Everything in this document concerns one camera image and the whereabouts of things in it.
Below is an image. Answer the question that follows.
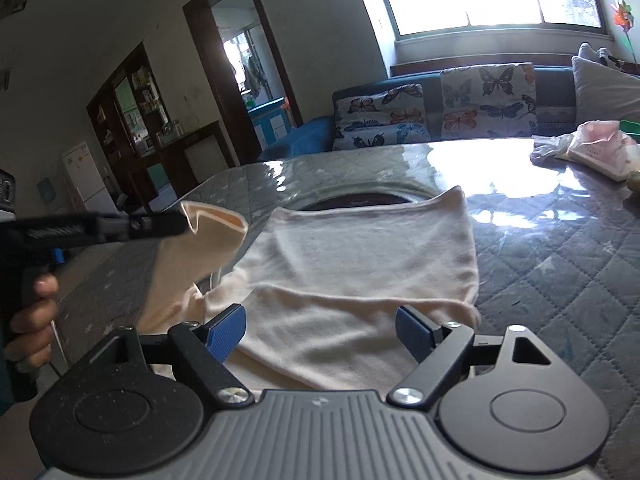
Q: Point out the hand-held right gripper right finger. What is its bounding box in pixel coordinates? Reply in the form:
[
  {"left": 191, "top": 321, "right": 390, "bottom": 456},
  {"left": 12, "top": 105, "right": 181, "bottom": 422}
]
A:
[{"left": 387, "top": 305, "right": 553, "bottom": 408}]

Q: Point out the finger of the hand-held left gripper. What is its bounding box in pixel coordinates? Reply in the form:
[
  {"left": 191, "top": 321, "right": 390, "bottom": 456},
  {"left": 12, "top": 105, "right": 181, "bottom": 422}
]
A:
[{"left": 102, "top": 209, "right": 193, "bottom": 242}]

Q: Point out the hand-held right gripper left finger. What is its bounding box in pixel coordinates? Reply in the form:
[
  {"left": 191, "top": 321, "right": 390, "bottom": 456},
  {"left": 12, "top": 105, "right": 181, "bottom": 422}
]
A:
[{"left": 92, "top": 304, "right": 254, "bottom": 408}]

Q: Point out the cream knit garment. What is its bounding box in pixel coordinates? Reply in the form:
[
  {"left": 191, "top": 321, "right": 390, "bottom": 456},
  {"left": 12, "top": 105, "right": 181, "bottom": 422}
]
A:
[{"left": 135, "top": 185, "right": 483, "bottom": 393}]

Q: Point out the person's left hand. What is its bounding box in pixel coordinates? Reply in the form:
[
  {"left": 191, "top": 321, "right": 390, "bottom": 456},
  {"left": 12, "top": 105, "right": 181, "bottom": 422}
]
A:
[{"left": 4, "top": 274, "right": 60, "bottom": 370}]

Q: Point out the small blue box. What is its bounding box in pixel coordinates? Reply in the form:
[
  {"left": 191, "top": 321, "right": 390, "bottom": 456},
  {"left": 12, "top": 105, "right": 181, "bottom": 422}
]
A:
[{"left": 37, "top": 178, "right": 59, "bottom": 211}]

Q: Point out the white refrigerator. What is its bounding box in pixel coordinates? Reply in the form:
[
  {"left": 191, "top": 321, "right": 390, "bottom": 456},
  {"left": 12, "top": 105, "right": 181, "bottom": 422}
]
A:
[{"left": 61, "top": 142, "right": 121, "bottom": 213}]

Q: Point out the dark wooden display cabinet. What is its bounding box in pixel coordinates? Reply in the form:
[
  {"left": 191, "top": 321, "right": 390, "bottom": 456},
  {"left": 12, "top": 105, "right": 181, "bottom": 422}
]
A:
[{"left": 86, "top": 42, "right": 236, "bottom": 211}]

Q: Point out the grey quilted table cover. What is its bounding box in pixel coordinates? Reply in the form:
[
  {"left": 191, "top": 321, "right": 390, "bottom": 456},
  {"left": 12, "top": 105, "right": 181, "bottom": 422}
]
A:
[{"left": 50, "top": 137, "right": 640, "bottom": 480}]

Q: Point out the blue cabinet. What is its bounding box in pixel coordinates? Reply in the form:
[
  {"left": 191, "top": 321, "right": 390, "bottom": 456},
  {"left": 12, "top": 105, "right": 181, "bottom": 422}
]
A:
[{"left": 248, "top": 100, "right": 296, "bottom": 151}]

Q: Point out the blue sofa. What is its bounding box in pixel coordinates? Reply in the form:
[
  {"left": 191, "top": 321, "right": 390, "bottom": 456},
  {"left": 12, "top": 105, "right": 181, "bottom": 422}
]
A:
[{"left": 257, "top": 65, "right": 640, "bottom": 163}]

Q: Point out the butterfly print cushion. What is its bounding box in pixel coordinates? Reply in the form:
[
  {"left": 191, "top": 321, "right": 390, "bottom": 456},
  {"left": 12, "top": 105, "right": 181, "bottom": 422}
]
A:
[
  {"left": 440, "top": 62, "right": 538, "bottom": 140},
  {"left": 332, "top": 83, "right": 432, "bottom": 151}
]

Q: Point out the grey crumpled cloth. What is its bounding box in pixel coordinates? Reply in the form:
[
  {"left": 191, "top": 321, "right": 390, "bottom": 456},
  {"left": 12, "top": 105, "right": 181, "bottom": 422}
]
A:
[{"left": 530, "top": 134, "right": 576, "bottom": 167}]

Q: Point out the pink plastic packet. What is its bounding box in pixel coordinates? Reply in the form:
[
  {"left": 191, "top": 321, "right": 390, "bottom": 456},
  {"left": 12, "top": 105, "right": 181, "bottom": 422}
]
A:
[{"left": 565, "top": 120, "right": 640, "bottom": 181}]

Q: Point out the grey pillow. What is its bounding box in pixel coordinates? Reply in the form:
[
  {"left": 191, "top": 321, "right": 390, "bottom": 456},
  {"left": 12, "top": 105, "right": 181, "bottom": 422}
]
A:
[{"left": 571, "top": 55, "right": 640, "bottom": 126}]

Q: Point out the colourful pinwheel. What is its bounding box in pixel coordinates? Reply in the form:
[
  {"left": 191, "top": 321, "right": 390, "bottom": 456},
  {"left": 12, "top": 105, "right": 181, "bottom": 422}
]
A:
[{"left": 607, "top": 0, "right": 637, "bottom": 61}]

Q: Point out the dark wooden door frame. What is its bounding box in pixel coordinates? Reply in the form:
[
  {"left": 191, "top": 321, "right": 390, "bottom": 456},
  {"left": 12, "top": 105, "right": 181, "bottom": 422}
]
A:
[{"left": 182, "top": 0, "right": 303, "bottom": 163}]

